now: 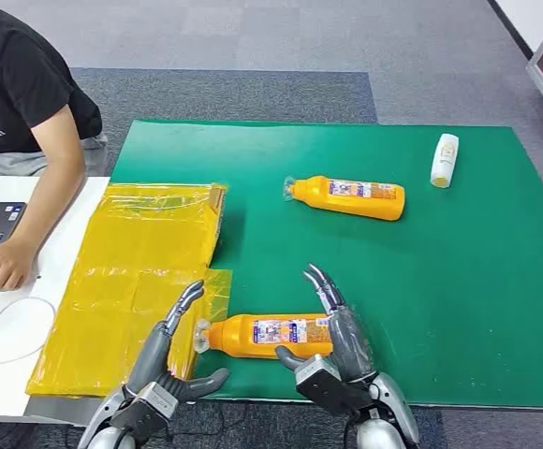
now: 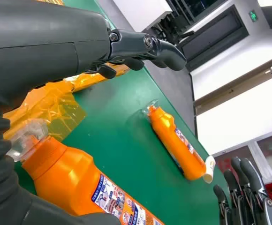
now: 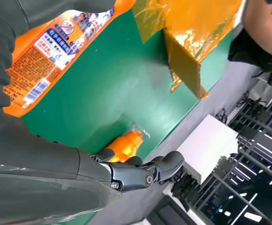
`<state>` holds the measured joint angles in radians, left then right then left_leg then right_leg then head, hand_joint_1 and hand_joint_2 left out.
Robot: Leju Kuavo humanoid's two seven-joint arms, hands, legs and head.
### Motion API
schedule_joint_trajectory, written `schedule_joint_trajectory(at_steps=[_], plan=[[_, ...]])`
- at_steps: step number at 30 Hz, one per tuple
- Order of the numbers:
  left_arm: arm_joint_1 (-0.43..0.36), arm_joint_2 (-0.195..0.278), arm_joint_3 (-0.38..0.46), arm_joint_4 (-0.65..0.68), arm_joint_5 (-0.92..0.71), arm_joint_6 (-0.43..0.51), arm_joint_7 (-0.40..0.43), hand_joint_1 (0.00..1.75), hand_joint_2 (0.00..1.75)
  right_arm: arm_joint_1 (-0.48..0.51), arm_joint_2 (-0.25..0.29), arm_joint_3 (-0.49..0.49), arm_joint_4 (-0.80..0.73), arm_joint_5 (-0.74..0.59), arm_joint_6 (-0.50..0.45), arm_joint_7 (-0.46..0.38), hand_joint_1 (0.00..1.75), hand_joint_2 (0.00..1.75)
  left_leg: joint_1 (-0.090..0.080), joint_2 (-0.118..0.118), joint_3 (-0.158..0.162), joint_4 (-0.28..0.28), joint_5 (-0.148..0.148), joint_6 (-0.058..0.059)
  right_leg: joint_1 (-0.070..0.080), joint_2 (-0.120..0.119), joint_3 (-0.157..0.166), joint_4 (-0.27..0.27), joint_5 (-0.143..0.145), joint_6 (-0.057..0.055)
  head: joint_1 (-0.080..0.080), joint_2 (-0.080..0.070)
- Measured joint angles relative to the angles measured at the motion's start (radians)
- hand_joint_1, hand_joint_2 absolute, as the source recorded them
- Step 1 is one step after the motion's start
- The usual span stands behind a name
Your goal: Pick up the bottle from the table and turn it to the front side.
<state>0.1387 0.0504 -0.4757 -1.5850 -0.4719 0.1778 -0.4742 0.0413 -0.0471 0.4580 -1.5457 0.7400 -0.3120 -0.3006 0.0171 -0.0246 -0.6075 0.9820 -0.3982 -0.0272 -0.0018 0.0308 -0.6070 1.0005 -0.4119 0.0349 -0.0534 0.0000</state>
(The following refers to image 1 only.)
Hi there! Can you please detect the green table mat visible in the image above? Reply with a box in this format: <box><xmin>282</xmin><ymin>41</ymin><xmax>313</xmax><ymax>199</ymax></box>
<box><xmin>111</xmin><ymin>119</ymin><xmax>543</xmax><ymax>411</ymax></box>

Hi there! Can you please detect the grey flat board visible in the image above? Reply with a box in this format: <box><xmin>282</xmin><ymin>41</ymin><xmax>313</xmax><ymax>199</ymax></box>
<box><xmin>22</xmin><ymin>395</ymin><xmax>125</xmax><ymax>429</ymax></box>

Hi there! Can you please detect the small white bottle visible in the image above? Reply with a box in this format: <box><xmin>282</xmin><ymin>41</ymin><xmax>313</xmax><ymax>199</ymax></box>
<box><xmin>429</xmin><ymin>133</ymin><xmax>460</xmax><ymax>190</ymax></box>

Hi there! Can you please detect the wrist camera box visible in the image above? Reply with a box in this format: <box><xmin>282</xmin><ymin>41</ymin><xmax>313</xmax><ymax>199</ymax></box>
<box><xmin>109</xmin><ymin>381</ymin><xmax>180</xmax><ymax>445</ymax></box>
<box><xmin>294</xmin><ymin>354</ymin><xmax>376</xmax><ymax>418</ymax></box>

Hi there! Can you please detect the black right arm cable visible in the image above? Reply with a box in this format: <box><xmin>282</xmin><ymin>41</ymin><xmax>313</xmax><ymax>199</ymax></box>
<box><xmin>343</xmin><ymin>414</ymin><xmax>361</xmax><ymax>449</ymax></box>

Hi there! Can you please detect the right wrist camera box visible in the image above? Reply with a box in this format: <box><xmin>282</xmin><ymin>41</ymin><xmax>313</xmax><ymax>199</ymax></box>
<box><xmin>294</xmin><ymin>354</ymin><xmax>376</xmax><ymax>418</ymax></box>

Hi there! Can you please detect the yellow plastic wrapped sheet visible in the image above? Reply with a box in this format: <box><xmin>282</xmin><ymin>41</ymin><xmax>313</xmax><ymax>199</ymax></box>
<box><xmin>26</xmin><ymin>181</ymin><xmax>234</xmax><ymax>398</ymax></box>

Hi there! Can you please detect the person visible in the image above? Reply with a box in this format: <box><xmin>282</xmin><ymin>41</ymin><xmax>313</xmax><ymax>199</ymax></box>
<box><xmin>0</xmin><ymin>0</ymin><xmax>109</xmax><ymax>293</ymax></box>

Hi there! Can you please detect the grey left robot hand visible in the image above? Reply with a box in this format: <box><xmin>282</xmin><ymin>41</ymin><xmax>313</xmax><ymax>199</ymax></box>
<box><xmin>123</xmin><ymin>280</ymin><xmax>232</xmax><ymax>405</ymax></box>

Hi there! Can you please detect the orange plastic bottle with label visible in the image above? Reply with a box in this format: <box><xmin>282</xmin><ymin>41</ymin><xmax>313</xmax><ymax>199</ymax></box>
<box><xmin>192</xmin><ymin>312</ymin><xmax>334</xmax><ymax>361</ymax></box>
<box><xmin>283</xmin><ymin>175</ymin><xmax>407</xmax><ymax>223</ymax></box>

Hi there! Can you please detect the person's left hand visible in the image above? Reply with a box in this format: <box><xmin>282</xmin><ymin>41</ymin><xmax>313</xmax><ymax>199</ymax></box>
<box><xmin>0</xmin><ymin>238</ymin><xmax>36</xmax><ymax>293</ymax></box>

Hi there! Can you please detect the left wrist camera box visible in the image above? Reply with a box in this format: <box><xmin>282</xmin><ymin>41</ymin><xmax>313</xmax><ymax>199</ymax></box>
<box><xmin>109</xmin><ymin>381</ymin><xmax>180</xmax><ymax>445</ymax></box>

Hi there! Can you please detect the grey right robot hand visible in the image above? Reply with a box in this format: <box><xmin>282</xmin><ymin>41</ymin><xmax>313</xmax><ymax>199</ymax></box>
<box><xmin>275</xmin><ymin>264</ymin><xmax>377</xmax><ymax>386</ymax></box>

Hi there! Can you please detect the thin white cable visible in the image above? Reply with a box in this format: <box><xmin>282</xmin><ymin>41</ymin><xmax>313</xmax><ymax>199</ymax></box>
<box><xmin>0</xmin><ymin>295</ymin><xmax>58</xmax><ymax>367</ymax></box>

